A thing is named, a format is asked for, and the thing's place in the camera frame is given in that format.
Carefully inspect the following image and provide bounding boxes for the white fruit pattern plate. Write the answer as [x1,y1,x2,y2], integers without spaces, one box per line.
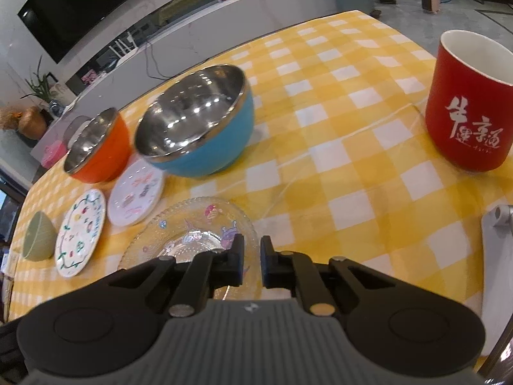
[54,189,106,278]

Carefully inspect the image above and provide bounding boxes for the clear glass cartoon plate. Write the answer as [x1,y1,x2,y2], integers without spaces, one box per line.
[118,196,263,300]

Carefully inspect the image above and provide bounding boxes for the blue steel bowl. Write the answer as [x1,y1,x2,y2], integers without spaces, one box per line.
[134,64,255,177]

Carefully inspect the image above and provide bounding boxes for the green ceramic bowl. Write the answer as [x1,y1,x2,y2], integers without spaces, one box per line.
[22,211,57,261]

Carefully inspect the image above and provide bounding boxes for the small white sticker plate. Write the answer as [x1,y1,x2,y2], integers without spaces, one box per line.
[107,159,165,227]

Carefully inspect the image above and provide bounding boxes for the orange steel bowl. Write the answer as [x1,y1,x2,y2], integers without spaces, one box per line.
[63,108,131,184]

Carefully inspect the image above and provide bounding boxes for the yellow checkered tablecloth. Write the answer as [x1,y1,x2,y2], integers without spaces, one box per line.
[7,10,513,323]

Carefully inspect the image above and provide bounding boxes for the pink bag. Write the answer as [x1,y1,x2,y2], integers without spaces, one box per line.
[41,140,68,169]

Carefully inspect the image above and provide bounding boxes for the grey chair back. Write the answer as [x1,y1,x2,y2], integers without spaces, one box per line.
[63,115,92,150]

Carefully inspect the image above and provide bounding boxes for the golden vase dried flowers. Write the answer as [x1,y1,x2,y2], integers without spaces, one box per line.
[0,107,47,141]

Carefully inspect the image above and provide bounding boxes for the red mug white lettering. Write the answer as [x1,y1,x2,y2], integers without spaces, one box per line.
[425,30,512,172]

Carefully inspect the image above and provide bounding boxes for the green potted plant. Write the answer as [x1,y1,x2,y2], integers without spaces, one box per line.
[22,57,54,104]

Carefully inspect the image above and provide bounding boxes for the grey tv cabinet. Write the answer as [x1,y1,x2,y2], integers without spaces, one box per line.
[30,0,337,161]

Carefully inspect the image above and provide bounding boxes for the black wall television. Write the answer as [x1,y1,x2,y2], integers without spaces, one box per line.
[18,0,126,63]

